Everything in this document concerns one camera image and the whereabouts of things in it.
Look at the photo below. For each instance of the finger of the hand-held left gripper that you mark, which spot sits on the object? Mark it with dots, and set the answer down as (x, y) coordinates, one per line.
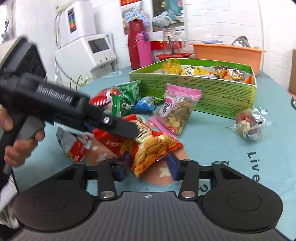
(115, 126)

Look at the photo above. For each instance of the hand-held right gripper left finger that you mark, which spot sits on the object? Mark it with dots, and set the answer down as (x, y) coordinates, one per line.
(126, 164)

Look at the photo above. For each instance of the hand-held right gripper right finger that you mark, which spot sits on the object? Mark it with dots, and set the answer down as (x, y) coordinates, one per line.
(171, 165)

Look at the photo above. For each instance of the red cookie-print snack packet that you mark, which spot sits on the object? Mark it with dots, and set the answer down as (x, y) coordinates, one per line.
(150, 148)

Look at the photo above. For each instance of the green cardboard box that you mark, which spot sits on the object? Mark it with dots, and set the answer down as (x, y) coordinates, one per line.
(208, 95)

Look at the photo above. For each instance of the brown pastry packet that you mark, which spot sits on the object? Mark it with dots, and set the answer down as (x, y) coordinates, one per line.
(231, 73)

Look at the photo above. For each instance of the person's left hand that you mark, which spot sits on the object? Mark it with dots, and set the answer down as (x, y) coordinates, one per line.
(20, 153)

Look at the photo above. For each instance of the green snack packet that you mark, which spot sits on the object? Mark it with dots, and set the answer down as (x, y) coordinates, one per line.
(123, 105)
(129, 89)

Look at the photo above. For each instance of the blue snack packet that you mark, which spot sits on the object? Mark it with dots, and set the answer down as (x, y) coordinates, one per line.
(144, 104)

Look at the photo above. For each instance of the pink snack packet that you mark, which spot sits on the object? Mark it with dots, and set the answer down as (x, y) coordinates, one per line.
(157, 122)

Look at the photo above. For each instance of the silver red-white snack packet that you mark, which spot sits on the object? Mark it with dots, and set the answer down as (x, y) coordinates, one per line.
(74, 146)

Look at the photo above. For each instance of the green spindly plant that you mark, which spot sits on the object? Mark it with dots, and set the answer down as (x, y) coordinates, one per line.
(79, 81)

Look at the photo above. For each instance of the pink-topped peanut packet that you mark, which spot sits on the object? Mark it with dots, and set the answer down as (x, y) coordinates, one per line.
(178, 111)

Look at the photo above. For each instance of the white appliance with screen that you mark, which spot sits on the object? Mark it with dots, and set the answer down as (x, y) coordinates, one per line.
(78, 58)

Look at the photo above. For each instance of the pink bottle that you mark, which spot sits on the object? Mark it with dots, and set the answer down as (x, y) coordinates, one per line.
(143, 53)

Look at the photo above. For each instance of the red thermos jug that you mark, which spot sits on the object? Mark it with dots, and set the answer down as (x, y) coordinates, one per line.
(133, 46)

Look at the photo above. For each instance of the white water purifier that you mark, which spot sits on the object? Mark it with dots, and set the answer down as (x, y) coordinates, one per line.
(78, 20)

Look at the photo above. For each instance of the clear candy packet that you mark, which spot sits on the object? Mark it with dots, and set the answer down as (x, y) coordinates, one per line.
(248, 126)

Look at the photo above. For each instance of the red paper banner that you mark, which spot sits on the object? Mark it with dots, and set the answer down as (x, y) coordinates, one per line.
(156, 45)

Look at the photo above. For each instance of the dark stirring stick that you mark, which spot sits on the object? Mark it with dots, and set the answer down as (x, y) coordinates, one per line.
(171, 46)

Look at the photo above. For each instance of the glass pitcher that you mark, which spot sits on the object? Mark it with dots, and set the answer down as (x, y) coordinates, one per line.
(179, 41)

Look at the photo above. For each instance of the orange plastic basin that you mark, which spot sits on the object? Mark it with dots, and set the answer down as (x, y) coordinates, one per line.
(226, 55)

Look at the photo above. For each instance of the blue-lidded container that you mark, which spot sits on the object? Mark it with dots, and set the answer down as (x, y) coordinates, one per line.
(211, 42)

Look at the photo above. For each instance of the metal pot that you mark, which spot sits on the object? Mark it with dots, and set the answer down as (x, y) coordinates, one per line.
(241, 41)

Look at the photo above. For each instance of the wall poster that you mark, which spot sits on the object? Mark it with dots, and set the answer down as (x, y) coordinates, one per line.
(166, 16)

